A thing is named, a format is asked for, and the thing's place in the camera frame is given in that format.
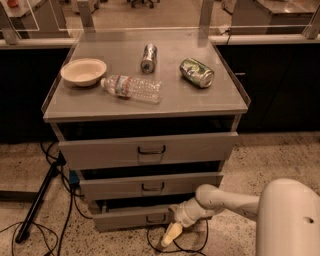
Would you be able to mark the green soda can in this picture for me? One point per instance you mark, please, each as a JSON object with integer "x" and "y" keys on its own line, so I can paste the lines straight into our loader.
{"x": 197, "y": 73}

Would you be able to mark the blue box behind cabinet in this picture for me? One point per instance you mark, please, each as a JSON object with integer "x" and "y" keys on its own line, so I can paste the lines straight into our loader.
{"x": 73, "y": 178}

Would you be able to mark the grey top drawer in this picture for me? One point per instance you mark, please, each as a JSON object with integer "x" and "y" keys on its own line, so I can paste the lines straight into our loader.
{"x": 151, "y": 150}

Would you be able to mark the grey drawer cabinet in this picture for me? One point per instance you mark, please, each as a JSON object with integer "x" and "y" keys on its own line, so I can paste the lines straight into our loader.
{"x": 160, "y": 121}

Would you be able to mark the white bowl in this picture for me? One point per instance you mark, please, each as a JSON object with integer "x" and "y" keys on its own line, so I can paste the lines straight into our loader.
{"x": 83, "y": 72}

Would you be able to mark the clear plastic water bottle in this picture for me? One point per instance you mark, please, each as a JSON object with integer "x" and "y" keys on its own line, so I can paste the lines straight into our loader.
{"x": 132, "y": 88}

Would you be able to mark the white counter ledge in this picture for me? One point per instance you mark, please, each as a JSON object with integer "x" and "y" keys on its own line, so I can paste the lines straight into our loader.
{"x": 218, "y": 40}

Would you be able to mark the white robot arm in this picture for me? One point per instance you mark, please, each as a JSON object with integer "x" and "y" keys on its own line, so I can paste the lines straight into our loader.
{"x": 287, "y": 216}

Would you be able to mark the grey bottom drawer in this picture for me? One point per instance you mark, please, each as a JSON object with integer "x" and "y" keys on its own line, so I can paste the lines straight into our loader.
{"x": 123, "y": 218}

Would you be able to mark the grey drawer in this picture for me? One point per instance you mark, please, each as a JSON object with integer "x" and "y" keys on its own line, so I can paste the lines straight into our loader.
{"x": 143, "y": 186}
{"x": 123, "y": 218}
{"x": 151, "y": 150}

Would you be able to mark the silver slim can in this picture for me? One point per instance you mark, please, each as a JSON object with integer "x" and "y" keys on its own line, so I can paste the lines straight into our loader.
{"x": 149, "y": 58}

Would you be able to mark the grey middle drawer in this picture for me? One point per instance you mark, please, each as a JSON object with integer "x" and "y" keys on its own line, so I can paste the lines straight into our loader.
{"x": 143, "y": 186}

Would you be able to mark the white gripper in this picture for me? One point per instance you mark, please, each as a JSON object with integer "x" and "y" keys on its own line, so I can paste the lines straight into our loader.
{"x": 182, "y": 215}

